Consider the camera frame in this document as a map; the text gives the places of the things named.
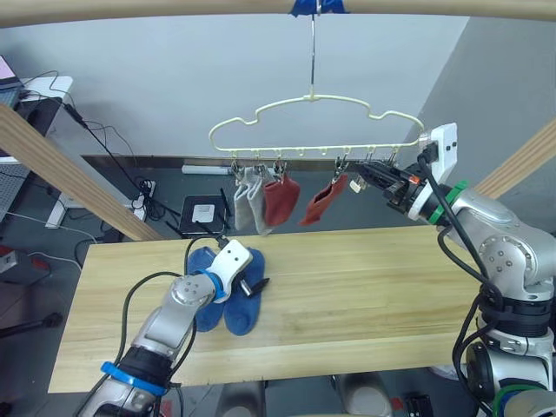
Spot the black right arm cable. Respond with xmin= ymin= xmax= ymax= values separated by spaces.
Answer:
xmin=415 ymin=146 xmax=507 ymax=417

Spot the black router box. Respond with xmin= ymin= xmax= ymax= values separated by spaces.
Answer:
xmin=178 ymin=195 xmax=228 ymax=238

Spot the metal hanger hook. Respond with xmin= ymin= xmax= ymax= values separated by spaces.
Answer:
xmin=309 ymin=0 xmax=321 ymax=99

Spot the white side table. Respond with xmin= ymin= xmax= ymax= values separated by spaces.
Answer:
xmin=0 ymin=76 xmax=75 ymax=229

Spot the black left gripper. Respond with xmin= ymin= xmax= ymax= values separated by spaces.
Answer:
xmin=228 ymin=270 xmax=272 ymax=300

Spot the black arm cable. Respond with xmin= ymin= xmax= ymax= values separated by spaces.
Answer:
xmin=415 ymin=146 xmax=507 ymax=417
xmin=119 ymin=234 xmax=232 ymax=417

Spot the wooden crossbeam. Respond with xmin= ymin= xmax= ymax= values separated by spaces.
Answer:
xmin=0 ymin=0 xmax=556 ymax=30

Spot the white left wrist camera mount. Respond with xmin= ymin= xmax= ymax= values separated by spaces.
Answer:
xmin=210 ymin=239 xmax=255 ymax=301

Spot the black tripod leg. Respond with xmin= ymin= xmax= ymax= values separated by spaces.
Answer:
xmin=0 ymin=311 xmax=63 ymax=341

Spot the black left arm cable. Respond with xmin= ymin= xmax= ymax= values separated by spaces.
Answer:
xmin=119 ymin=234 xmax=232 ymax=417

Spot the black power cable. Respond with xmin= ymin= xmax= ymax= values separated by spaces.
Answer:
xmin=20 ymin=69 xmax=151 ymax=205

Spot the blue tape strip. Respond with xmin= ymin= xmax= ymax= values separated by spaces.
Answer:
xmin=288 ymin=0 xmax=351 ymax=17

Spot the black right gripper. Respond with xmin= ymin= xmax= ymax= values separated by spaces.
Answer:
xmin=354 ymin=161 xmax=423 ymax=215

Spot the small black box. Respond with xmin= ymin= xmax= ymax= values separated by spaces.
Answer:
xmin=402 ymin=392 xmax=434 ymax=417

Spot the wooden slanted frame post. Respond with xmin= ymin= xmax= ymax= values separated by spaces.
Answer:
xmin=473 ymin=118 xmax=556 ymax=199
xmin=0 ymin=103 xmax=164 ymax=242

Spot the cream plastic clip hanger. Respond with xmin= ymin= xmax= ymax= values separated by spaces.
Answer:
xmin=208 ymin=92 xmax=427 ymax=158

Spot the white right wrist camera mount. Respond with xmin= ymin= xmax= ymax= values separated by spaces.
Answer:
xmin=418 ymin=122 xmax=460 ymax=184

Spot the white floor cable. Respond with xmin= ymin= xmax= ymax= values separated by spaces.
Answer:
xmin=0 ymin=211 xmax=97 ymax=271

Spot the laptop computer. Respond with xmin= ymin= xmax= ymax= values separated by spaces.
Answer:
xmin=0 ymin=55 xmax=23 ymax=110

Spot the grey sock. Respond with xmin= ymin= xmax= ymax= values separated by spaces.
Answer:
xmin=245 ymin=166 xmax=278 ymax=237
xmin=233 ymin=176 xmax=254 ymax=232

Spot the blue sock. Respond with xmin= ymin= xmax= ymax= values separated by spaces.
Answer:
xmin=186 ymin=246 xmax=228 ymax=334
xmin=222 ymin=248 xmax=268 ymax=336

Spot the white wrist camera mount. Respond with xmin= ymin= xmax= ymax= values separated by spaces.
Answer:
xmin=210 ymin=239 xmax=255 ymax=301
xmin=418 ymin=122 xmax=460 ymax=184

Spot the red sock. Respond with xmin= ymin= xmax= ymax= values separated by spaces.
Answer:
xmin=262 ymin=173 xmax=302 ymax=228
xmin=297 ymin=174 xmax=349 ymax=228

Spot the white wall trunking strip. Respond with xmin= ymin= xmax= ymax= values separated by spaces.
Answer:
xmin=182 ymin=163 xmax=236 ymax=176

